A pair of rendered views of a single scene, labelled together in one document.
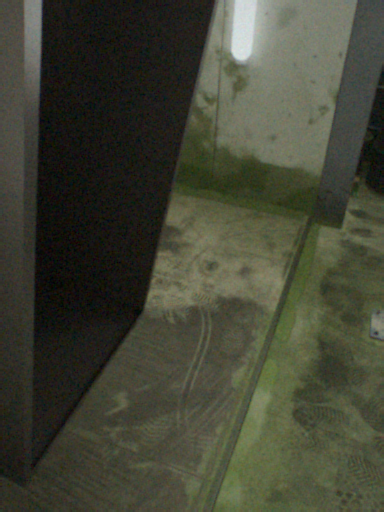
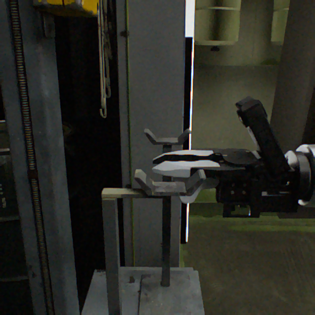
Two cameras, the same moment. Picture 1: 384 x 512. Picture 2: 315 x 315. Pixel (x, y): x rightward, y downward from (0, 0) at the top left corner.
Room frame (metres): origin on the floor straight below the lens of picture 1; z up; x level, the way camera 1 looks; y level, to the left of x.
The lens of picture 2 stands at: (-0.48, -0.84, 1.25)
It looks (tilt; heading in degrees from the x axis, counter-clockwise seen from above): 18 degrees down; 72
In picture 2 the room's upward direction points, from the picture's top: straight up
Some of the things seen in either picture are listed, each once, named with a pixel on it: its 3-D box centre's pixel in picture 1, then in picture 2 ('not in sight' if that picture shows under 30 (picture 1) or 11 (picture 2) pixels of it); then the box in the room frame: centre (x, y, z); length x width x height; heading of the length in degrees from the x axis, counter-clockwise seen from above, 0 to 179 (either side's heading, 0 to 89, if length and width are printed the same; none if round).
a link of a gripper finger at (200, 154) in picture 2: not in sight; (183, 170); (-0.29, -0.40, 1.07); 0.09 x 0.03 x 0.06; 154
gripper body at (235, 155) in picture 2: not in sight; (256, 179); (-0.20, -0.46, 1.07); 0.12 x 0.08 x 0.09; 161
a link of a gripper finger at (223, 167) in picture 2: not in sight; (220, 169); (-0.26, -0.46, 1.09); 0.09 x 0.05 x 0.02; 169
